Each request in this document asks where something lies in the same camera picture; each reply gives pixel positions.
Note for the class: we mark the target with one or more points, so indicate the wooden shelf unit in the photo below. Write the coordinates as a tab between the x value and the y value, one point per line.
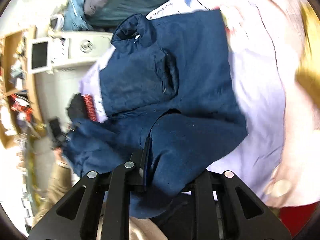
19	102

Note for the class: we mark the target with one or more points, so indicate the pink white bed cover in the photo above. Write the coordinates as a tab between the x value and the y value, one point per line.
290	184

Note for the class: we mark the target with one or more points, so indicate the person's left hand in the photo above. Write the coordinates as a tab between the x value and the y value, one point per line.
60	159

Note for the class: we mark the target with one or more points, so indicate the lilac bed sheet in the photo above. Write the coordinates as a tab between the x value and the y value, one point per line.
256	86

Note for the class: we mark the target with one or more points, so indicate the black garment at bedside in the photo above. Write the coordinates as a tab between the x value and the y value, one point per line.
77	108

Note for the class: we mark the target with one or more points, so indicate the white framed monitor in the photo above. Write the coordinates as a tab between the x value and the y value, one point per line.
39	55

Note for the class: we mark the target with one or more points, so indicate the white appliance with logo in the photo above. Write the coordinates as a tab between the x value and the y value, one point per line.
68	49

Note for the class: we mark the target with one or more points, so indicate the gold satin pillow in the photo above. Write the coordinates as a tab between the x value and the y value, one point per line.
307	75

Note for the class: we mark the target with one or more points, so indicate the khaki trousers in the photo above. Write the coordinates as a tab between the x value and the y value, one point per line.
60	183

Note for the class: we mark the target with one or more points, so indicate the red patterned cloth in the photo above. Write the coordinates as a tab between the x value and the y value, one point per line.
90	108

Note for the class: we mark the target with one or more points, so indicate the red bed base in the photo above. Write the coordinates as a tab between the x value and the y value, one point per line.
296	217

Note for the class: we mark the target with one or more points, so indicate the navy blue padded jacket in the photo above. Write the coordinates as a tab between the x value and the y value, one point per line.
167	88

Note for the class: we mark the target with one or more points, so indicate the light blue garment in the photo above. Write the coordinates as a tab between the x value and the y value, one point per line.
75	18

